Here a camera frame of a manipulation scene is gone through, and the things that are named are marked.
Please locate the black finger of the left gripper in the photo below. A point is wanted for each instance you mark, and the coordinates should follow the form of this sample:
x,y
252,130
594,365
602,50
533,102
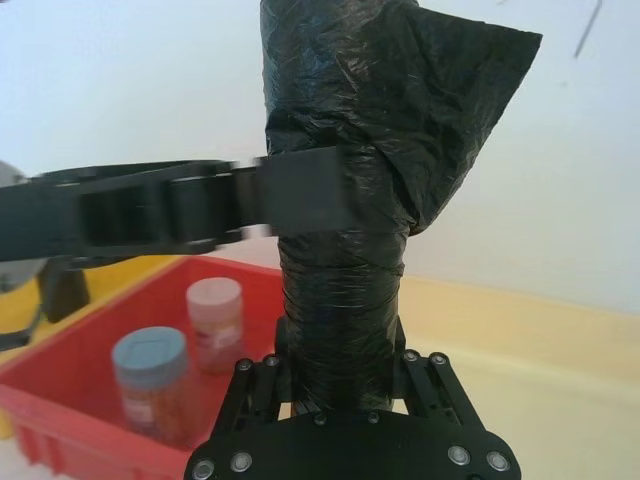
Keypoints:
x,y
300,195

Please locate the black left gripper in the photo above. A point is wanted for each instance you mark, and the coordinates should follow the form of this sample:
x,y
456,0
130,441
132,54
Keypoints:
x,y
35,220

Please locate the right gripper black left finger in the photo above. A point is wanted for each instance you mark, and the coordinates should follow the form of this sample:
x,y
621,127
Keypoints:
x,y
252,390

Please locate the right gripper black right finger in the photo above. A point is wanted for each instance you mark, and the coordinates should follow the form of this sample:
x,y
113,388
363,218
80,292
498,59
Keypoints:
x,y
435,390

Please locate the black plastic bag roll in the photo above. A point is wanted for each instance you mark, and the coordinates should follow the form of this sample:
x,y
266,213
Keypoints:
x,y
350,125

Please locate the jar with pale pink lid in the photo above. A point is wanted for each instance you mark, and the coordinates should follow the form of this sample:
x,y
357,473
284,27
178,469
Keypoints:
x,y
215,320

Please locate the yellow plastic bin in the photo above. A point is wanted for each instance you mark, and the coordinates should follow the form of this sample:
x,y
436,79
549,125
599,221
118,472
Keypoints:
x,y
20,305

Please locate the jar with blue lid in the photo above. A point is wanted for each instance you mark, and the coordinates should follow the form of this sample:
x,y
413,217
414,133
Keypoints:
x,y
150,370

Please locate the red plastic bin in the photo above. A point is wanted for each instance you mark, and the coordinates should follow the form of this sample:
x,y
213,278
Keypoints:
x,y
90,320

